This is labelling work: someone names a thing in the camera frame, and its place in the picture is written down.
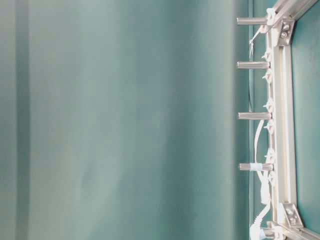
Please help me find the metal standoff post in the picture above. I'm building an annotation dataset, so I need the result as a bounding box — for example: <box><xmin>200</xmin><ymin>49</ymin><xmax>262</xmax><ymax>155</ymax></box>
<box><xmin>236</xmin><ymin>17</ymin><xmax>269</xmax><ymax>25</ymax></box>
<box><xmin>237</xmin><ymin>112</ymin><xmax>272</xmax><ymax>121</ymax></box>
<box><xmin>236</xmin><ymin>61</ymin><xmax>271</xmax><ymax>69</ymax></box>

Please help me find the metal post with blue tape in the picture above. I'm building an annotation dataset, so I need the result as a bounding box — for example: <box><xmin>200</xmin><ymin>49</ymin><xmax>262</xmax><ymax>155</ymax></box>
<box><xmin>239</xmin><ymin>163</ymin><xmax>274</xmax><ymax>172</ymax></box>

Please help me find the white flat cable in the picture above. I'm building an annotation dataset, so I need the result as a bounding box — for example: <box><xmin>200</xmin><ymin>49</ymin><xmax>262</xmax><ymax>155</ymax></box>
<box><xmin>247</xmin><ymin>24</ymin><xmax>273</xmax><ymax>238</ymax></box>

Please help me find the aluminium extrusion frame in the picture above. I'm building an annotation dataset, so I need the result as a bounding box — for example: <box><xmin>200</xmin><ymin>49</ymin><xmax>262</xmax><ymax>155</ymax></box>
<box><xmin>263</xmin><ymin>0</ymin><xmax>320</xmax><ymax>240</ymax></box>

